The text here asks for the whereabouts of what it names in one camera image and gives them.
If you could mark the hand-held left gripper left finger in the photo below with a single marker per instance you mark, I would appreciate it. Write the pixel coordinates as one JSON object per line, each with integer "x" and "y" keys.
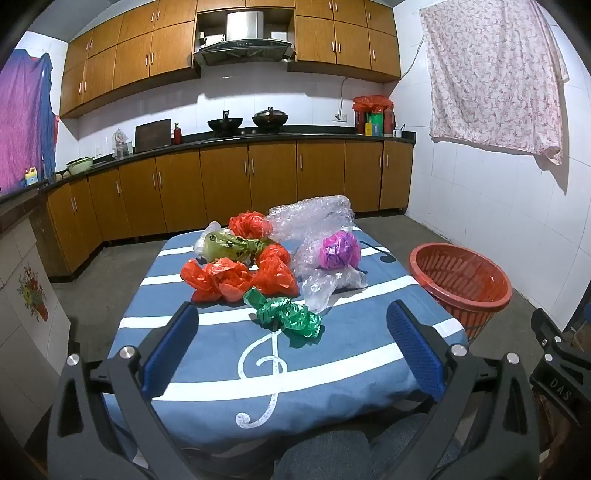
{"x": 170, "y": 353}

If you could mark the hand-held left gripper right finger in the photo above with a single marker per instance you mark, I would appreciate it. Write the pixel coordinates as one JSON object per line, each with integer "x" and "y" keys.
{"x": 415, "y": 351}

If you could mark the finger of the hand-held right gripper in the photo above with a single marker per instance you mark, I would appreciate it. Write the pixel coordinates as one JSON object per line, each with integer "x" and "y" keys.
{"x": 551, "y": 334}

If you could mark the red plastic basket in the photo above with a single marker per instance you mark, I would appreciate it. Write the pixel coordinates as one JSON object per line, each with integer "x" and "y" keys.
{"x": 461, "y": 281}

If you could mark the large orange plastic bag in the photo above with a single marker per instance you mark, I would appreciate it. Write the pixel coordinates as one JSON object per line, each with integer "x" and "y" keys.
{"x": 217, "y": 279}

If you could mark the clear plastic wrap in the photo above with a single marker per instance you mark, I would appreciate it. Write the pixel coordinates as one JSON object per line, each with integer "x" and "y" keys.
{"x": 321, "y": 288}

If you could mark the green paw-print plastic bag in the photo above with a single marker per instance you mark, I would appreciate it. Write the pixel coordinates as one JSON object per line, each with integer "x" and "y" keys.
{"x": 226, "y": 248}

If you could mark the shiny green plastic bag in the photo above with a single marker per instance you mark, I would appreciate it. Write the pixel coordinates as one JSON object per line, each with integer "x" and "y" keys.
{"x": 286, "y": 316}

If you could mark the purple plastic bag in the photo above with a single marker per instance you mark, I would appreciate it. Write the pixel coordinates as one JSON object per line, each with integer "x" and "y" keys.
{"x": 340, "y": 249}

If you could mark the white plastic bag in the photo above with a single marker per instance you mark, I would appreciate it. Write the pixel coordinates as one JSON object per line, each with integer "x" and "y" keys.
{"x": 208, "y": 230}

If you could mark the small bubble wrap piece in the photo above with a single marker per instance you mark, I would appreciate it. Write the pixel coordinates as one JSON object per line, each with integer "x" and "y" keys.
{"x": 305, "y": 261}

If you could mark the large bubble wrap sheet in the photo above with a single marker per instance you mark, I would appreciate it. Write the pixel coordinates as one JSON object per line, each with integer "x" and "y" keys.
{"x": 309, "y": 217}

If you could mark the cardboard box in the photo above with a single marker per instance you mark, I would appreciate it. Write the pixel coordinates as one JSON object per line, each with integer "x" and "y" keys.
{"x": 579, "y": 339}

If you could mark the blue striped music-note tablecloth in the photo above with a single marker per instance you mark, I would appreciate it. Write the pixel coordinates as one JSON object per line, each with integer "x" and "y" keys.
{"x": 323, "y": 364}

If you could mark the person's jeans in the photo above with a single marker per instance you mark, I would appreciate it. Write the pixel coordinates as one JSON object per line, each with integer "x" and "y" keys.
{"x": 323, "y": 454}

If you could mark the wooden lower cabinets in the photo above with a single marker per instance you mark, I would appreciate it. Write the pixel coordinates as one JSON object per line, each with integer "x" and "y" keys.
{"x": 231, "y": 184}

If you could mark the wooden cabinets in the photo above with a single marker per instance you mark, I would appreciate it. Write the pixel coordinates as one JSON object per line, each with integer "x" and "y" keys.
{"x": 138, "y": 55}
{"x": 231, "y": 184}

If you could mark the green bowl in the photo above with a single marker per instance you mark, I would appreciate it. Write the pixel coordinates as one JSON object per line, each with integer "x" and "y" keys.
{"x": 79, "y": 166}

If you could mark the black kitchen countertop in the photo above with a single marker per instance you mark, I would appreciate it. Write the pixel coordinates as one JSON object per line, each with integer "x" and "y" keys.
{"x": 194, "y": 141}

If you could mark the jar under plastic bag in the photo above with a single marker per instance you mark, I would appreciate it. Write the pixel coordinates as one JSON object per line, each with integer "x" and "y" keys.
{"x": 120, "y": 145}

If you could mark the red bottle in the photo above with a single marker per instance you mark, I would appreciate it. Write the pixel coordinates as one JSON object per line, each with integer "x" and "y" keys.
{"x": 177, "y": 134}

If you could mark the dark cutting board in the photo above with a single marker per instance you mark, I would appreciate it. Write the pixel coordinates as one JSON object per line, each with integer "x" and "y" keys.
{"x": 153, "y": 135}

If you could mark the white cup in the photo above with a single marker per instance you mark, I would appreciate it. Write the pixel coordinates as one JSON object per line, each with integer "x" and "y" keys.
{"x": 398, "y": 133}

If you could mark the yellow jug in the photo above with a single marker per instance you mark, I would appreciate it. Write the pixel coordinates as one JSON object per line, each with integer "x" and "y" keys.
{"x": 31, "y": 177}

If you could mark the green box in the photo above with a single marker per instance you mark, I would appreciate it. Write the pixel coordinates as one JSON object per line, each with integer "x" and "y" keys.
{"x": 377, "y": 126}

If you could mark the open black wok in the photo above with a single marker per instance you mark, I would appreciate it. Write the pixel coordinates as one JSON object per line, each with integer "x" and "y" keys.
{"x": 225, "y": 124}

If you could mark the red bag over bottles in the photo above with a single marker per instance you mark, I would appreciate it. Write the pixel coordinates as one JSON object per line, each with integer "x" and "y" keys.
{"x": 371, "y": 104}

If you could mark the black wok with lid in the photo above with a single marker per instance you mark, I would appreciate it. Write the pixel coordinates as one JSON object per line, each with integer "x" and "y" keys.
{"x": 270, "y": 118}

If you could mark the pink floral hanging sheet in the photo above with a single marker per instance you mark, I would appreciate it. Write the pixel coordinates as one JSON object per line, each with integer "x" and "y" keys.
{"x": 494, "y": 74}

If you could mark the purple and blue hanging cloth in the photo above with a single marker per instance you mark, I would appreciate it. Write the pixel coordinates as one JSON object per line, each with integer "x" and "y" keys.
{"x": 25, "y": 120}

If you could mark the wooden upper cabinets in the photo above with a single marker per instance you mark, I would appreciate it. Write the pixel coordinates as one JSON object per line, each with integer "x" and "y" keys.
{"x": 138, "y": 55}

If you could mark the steel range hood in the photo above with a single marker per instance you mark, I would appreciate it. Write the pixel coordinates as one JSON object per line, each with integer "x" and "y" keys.
{"x": 244, "y": 41}

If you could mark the wall socket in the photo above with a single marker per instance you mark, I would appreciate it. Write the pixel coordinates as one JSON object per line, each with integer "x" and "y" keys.
{"x": 340, "y": 117}

